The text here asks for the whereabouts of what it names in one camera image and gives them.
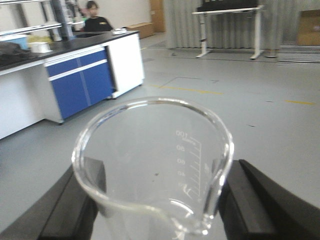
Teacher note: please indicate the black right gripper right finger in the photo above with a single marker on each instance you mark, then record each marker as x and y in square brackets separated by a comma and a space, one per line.
[254, 207]

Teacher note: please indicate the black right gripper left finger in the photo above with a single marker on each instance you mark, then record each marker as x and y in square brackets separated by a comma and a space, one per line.
[64, 212]

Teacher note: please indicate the clear glass measuring beaker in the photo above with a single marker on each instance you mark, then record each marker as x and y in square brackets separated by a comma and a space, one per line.
[156, 168]

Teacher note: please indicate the blue white lab bench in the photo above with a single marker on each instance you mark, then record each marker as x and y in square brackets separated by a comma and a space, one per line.
[73, 76]

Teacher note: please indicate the brown cardboard box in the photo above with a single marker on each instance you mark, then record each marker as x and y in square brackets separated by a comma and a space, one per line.
[308, 33]

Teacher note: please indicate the grey curtain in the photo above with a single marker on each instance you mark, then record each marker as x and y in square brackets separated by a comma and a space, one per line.
[279, 25]

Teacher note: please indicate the person in black shirt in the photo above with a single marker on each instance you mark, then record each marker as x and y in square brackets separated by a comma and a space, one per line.
[94, 22]

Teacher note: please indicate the white standing desk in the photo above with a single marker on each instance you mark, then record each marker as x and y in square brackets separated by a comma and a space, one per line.
[233, 28]

